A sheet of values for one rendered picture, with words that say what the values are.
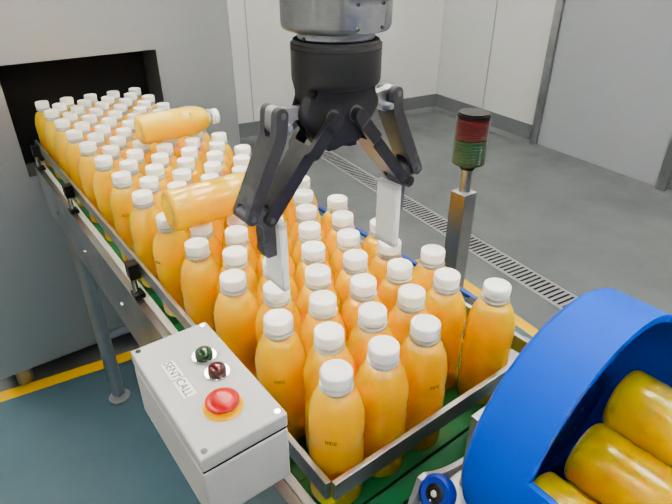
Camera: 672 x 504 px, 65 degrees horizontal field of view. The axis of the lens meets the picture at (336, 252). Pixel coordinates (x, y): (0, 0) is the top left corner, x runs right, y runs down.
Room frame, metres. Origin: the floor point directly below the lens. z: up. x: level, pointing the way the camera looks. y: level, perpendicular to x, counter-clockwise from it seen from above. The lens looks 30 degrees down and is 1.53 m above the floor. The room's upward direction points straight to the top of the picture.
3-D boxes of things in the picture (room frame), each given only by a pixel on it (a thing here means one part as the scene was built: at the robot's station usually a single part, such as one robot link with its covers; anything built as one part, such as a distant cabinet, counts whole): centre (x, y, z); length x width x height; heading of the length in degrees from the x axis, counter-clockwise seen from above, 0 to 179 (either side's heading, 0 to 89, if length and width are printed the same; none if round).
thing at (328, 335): (0.53, 0.01, 1.10); 0.04 x 0.04 x 0.02
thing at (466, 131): (0.98, -0.26, 1.23); 0.06 x 0.06 x 0.04
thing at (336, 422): (0.46, 0.00, 1.00); 0.07 x 0.07 x 0.19
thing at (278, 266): (0.42, 0.05, 1.29); 0.03 x 0.01 x 0.07; 37
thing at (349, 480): (0.52, -0.16, 0.96); 0.40 x 0.01 x 0.03; 127
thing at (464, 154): (0.98, -0.26, 1.18); 0.06 x 0.06 x 0.05
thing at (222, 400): (0.41, 0.12, 1.11); 0.04 x 0.04 x 0.01
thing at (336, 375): (0.46, 0.00, 1.10); 0.04 x 0.04 x 0.02
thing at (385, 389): (0.50, -0.06, 1.00); 0.07 x 0.07 x 0.19
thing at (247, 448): (0.45, 0.15, 1.05); 0.20 x 0.10 x 0.10; 37
